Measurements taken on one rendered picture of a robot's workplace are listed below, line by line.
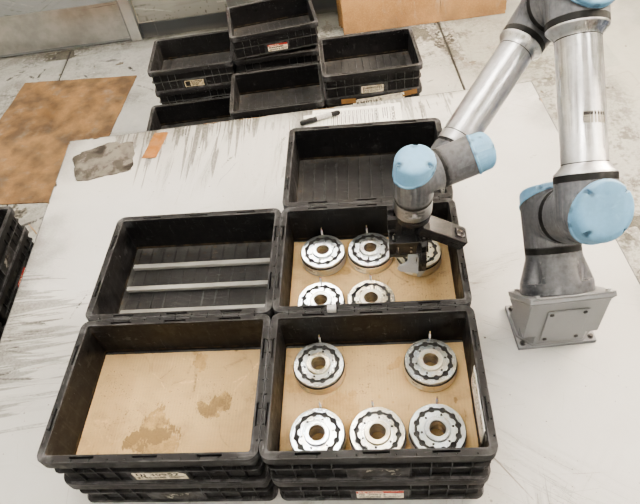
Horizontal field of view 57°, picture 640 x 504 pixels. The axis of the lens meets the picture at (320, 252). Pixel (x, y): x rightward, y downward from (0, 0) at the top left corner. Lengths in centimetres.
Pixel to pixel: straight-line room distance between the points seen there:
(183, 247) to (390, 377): 63
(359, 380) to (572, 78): 70
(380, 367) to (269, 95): 177
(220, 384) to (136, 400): 17
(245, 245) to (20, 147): 239
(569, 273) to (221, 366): 74
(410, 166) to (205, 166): 100
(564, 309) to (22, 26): 388
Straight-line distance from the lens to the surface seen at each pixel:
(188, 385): 127
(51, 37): 447
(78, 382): 128
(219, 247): 147
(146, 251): 153
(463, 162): 109
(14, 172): 352
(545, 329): 136
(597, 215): 117
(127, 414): 128
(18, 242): 247
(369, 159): 163
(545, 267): 130
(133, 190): 193
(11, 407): 159
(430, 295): 131
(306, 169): 162
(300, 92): 273
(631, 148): 311
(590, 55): 123
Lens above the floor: 189
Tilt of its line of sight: 49 degrees down
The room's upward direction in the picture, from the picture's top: 10 degrees counter-clockwise
